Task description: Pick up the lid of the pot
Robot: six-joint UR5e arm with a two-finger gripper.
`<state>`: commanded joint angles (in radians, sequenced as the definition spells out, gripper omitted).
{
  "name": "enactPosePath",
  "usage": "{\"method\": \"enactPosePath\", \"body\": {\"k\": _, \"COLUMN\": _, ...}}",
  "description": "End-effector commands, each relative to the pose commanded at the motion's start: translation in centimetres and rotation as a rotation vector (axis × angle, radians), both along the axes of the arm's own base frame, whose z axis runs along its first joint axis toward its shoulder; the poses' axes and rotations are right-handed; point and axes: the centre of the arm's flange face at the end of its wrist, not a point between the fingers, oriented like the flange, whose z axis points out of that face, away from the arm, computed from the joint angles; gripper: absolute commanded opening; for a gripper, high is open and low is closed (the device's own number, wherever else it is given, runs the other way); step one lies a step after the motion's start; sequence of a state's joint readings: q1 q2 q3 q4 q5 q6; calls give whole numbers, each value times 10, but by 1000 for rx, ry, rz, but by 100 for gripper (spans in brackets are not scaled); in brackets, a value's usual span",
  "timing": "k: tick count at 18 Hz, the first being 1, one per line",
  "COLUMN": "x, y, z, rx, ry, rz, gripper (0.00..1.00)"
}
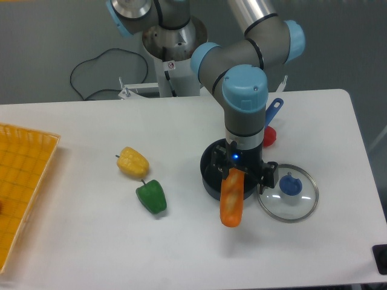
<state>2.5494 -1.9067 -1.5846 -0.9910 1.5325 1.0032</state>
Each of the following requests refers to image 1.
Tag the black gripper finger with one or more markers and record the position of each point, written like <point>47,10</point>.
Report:
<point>269,176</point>
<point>220,162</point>

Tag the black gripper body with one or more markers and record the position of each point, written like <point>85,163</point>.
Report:
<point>247,161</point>

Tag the orange toy baguette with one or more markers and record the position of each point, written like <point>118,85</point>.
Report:
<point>232,198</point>

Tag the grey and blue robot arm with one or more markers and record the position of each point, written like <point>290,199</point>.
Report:
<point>234,75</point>

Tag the dark blue cooking pot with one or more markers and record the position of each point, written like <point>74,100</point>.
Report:
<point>212,186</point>

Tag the glass lid with blue knob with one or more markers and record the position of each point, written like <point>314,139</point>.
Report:
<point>294,197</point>

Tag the red toy fruit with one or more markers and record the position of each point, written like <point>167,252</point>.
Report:
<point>270,136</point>

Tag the green toy bell pepper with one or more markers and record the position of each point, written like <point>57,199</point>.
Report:
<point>152,196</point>

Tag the yellow toy bell pepper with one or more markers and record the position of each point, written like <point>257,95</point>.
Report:
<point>132,163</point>

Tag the black object at table edge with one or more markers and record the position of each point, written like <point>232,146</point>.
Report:
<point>379,252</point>

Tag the orange plastic basket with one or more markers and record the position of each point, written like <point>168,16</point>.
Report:
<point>25,157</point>

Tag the white metal bracket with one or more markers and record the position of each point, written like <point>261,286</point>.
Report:
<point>138,90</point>

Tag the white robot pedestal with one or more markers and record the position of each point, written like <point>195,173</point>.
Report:
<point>171,51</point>

